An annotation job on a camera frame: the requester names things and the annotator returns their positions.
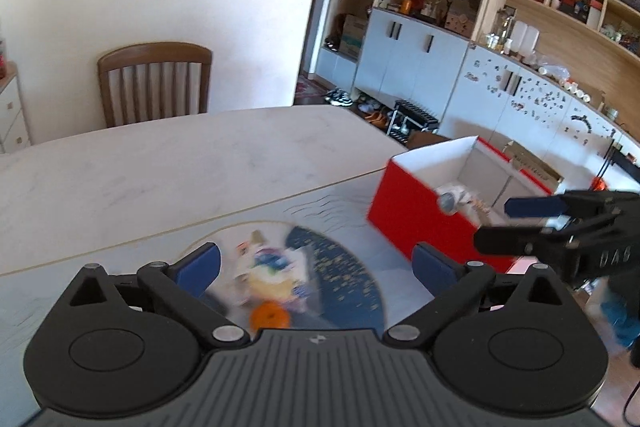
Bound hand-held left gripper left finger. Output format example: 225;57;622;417
69;242;252;351

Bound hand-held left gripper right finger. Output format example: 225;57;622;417
381;242;569;350

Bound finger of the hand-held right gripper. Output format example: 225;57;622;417
473;223;571;259
503;190;601;228

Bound red cardboard box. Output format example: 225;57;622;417
367;135;567;269

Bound white desktop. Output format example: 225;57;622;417
0;105;601;427

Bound brown flat cardboard box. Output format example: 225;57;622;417
502;141;565;188

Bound dark blue white packet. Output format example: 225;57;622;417
435;184;470;214

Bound white blue snack packet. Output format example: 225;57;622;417
234;236;317;309

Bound orange mandarin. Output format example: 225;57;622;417
249;300;292;336

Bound printed table mat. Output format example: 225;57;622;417
0;179;596;427

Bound black rack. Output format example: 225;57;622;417
388;99;441;143

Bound orange shoes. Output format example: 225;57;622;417
357;104;391;128

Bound brown wooden chair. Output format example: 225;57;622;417
97;41;214;129

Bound pair of sneakers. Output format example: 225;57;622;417
324;87;355;107

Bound patterned rug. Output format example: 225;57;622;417
294;74;332;106

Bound white side cabinet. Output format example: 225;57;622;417
0;62;32;154

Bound cardboard carton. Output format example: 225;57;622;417
340;14;370;60

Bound black cable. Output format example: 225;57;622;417
622;347;640;426

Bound grey wall cabinet unit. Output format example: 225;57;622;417
312;0;640;190

